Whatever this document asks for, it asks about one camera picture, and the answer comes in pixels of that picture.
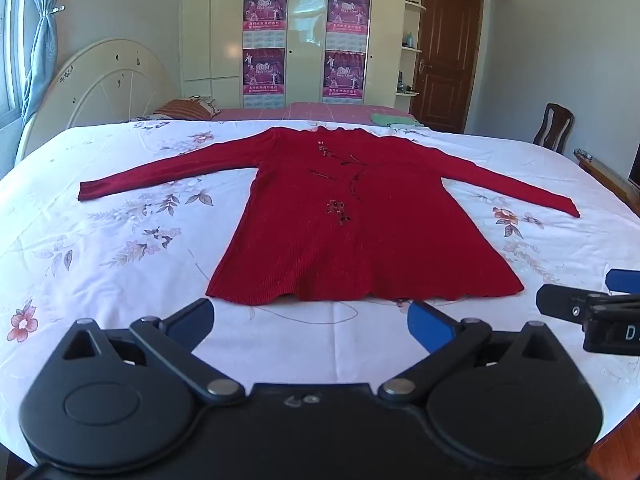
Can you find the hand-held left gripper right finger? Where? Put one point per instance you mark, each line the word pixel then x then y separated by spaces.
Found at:
pixel 430 323

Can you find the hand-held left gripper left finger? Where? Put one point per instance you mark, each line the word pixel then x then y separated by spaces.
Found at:
pixel 192 321

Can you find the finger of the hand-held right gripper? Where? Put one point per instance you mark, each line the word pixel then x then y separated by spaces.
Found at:
pixel 624 281
pixel 560 304

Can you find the red knit sweater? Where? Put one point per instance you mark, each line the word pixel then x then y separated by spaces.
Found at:
pixel 350 230

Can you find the white floral bedsheet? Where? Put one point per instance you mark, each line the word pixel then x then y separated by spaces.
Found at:
pixel 100 260

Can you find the black television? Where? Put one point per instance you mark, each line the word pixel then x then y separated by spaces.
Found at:
pixel 635 165

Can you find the dark wooden chair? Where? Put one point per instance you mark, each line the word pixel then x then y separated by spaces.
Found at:
pixel 552 127

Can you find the folded green cloth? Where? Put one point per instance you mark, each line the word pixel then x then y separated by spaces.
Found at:
pixel 395 120

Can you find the striped orange pillow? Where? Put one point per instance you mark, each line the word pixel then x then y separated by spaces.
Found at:
pixel 185 108

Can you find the white round headboard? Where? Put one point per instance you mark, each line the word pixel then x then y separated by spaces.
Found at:
pixel 100 85

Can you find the brown wooden door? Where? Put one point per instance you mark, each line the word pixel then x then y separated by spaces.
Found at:
pixel 445 60

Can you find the cream wardrobe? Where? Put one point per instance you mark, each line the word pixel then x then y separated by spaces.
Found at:
pixel 305 25

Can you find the blue curtain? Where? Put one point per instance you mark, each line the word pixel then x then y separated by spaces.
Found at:
pixel 42 35

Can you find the window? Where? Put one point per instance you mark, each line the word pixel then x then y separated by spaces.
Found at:
pixel 10 35

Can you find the purple wall poster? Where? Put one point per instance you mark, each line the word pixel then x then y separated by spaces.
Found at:
pixel 265 10
pixel 344 77
pixel 348 15
pixel 263 77

